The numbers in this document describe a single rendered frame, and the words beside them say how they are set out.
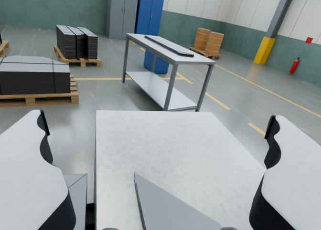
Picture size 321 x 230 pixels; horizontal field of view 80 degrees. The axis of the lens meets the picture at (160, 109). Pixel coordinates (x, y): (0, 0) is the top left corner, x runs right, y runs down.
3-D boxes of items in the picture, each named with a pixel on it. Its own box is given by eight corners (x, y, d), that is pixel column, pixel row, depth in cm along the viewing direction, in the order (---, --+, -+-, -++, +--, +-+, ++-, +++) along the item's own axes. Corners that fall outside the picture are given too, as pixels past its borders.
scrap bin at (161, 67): (143, 65, 518) (146, 43, 490) (157, 66, 538) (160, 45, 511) (152, 74, 472) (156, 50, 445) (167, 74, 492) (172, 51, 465)
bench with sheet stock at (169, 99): (121, 81, 392) (126, 30, 346) (151, 80, 429) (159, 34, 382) (161, 125, 279) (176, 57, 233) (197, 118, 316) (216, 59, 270)
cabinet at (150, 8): (135, 41, 797) (142, -14, 704) (131, 38, 832) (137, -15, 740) (156, 43, 845) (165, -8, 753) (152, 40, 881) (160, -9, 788)
